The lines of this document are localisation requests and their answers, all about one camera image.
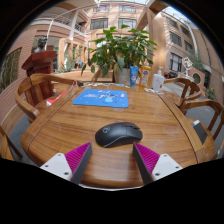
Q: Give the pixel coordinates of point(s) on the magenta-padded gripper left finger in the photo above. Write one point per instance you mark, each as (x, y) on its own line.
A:
(78, 158)

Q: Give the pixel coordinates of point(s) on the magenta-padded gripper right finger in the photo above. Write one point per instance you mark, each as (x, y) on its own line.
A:
(148, 160)

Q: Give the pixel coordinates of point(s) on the black computer mouse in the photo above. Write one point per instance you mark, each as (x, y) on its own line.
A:
(116, 135)

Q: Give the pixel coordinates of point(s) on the blue cartoon mouse pad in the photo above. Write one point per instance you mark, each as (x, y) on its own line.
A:
(100, 98)

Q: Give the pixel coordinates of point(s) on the black flat box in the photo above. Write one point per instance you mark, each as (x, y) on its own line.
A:
(200, 131)

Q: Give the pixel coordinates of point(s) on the white crumpled wrapper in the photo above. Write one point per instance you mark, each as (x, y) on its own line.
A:
(149, 90)

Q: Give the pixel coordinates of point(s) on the white pump bottle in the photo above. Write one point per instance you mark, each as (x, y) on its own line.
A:
(158, 82)

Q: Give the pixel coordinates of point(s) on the wooden armchair with black box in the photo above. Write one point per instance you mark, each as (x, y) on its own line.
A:
(206, 105)

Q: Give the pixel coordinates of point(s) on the long wooden planter box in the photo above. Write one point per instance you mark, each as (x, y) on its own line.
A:
(75, 75)

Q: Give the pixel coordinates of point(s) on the wooden armchair with red bag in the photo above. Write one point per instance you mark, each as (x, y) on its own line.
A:
(33, 86)

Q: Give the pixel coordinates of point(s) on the blue tube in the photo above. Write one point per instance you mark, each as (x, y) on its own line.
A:
(134, 76)

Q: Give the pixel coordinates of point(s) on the green plant in white pot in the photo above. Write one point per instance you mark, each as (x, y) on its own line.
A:
(116, 50)

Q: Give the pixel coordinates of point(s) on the dark bust statue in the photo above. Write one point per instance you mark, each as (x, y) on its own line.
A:
(41, 45)

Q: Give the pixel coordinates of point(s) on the red wooden pedestal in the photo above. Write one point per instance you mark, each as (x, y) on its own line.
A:
(40, 63)

